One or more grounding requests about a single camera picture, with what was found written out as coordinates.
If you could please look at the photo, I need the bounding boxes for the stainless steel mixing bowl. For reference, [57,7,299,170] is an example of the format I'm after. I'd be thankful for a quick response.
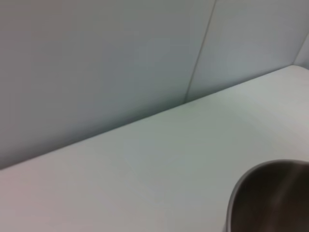
[226,159,309,232]

